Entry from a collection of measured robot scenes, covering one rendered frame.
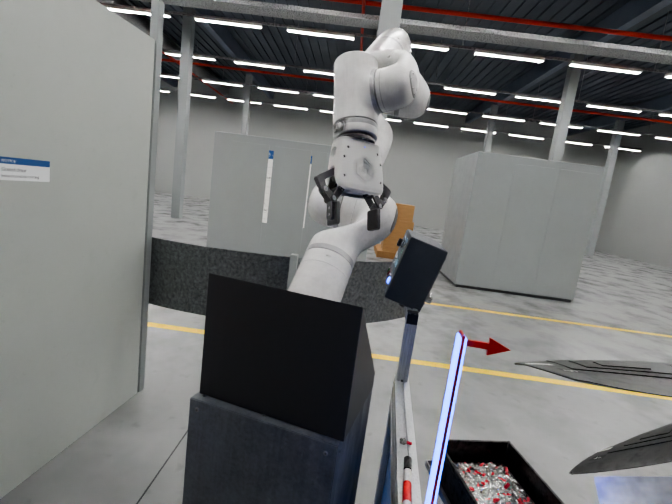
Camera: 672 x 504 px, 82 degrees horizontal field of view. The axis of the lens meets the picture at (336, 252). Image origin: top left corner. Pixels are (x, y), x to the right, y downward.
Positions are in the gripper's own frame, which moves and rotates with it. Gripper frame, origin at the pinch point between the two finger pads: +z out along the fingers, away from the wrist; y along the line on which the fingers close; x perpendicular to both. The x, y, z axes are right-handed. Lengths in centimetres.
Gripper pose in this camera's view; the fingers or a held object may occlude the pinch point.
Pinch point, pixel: (354, 222)
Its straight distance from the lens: 71.6
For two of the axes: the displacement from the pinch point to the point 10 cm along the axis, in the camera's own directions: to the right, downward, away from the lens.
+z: -0.2, 9.9, -1.1
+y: 8.3, 0.7, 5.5
